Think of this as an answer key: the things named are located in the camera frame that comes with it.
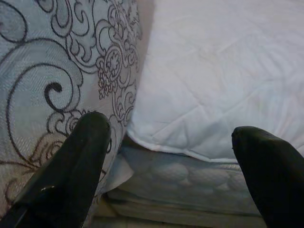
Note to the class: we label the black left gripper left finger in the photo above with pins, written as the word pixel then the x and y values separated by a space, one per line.
pixel 71 171

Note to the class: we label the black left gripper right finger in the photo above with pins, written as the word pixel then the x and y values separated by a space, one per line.
pixel 273 171

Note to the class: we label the white mattress label tag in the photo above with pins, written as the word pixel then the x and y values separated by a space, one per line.
pixel 122 175

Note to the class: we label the grey quilted bed mattress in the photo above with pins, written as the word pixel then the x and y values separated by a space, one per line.
pixel 178 185

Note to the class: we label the white quilted mattress pad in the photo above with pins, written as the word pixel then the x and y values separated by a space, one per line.
pixel 225 71

